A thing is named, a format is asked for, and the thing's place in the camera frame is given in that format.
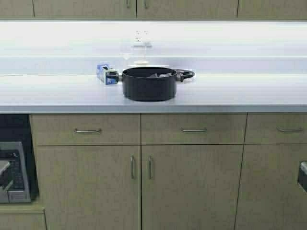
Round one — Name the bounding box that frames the white wall outlet plate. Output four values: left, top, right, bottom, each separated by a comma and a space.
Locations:
131, 30, 152, 48

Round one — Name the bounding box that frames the crumpled bag inside pot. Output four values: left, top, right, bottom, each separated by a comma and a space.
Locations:
147, 72, 173, 79

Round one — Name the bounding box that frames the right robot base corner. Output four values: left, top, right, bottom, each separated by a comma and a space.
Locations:
297, 161, 307, 192

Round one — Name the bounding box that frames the cabinet door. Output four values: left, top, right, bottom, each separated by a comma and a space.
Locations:
36, 146, 141, 230
34, 0, 136, 19
142, 145, 243, 230
236, 144, 307, 230
137, 0, 238, 20

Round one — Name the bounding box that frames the right wooden drawer front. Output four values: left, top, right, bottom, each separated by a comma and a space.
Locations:
245, 113, 307, 144

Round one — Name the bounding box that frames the cream ceramic mug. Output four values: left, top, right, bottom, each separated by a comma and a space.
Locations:
134, 60, 149, 67

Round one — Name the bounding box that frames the left wooden drawer front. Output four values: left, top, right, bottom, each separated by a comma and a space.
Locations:
30, 114, 141, 146

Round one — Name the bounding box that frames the black cooking pot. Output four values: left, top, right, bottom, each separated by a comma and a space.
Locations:
119, 67, 195, 101

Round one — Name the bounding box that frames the right drawer metal handle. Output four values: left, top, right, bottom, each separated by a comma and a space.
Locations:
277, 127, 304, 132

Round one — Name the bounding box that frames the clear wine glass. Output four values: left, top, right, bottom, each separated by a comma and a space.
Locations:
119, 44, 133, 69

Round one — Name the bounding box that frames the middle wooden drawer front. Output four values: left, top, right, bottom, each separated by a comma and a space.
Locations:
141, 114, 247, 145

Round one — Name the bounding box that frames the left door metal handle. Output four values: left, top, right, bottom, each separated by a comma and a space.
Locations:
130, 156, 135, 179

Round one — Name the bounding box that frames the wooden drawer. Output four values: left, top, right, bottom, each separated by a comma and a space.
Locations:
141, 114, 247, 145
245, 113, 307, 144
30, 114, 141, 146

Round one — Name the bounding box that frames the left drawer metal handle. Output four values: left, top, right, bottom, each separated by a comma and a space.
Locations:
74, 129, 101, 133

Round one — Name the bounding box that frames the right door metal handle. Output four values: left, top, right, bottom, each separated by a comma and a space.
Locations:
148, 156, 153, 180

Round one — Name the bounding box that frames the door metal handle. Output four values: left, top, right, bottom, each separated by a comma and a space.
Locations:
148, 156, 153, 180
130, 156, 135, 179

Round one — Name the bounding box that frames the drawer metal handle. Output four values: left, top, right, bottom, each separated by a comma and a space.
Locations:
74, 129, 101, 133
277, 127, 304, 132
181, 128, 208, 133

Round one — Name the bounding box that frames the middle drawer metal handle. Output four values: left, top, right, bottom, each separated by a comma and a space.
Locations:
181, 128, 208, 133

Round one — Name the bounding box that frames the stainless microwave oven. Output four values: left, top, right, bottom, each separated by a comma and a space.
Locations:
0, 142, 31, 204

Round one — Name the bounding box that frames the blue Ziploc box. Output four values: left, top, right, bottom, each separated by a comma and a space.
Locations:
96, 64, 119, 85

